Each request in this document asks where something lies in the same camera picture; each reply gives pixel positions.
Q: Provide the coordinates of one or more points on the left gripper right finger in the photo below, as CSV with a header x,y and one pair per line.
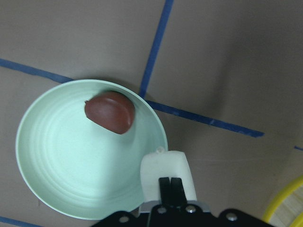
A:
x,y
178,197

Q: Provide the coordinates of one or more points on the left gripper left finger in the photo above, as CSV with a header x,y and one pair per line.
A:
x,y
164,185

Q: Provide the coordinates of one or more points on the white steamed bun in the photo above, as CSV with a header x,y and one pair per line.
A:
x,y
162,163

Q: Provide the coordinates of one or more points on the brown bun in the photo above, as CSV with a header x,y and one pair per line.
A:
x,y
111,110

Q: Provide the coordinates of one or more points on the yellow bamboo steamer bottom layer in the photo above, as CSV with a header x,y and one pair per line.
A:
x,y
286,209

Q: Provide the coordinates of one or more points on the light green bowl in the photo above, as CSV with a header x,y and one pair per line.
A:
x,y
77,167

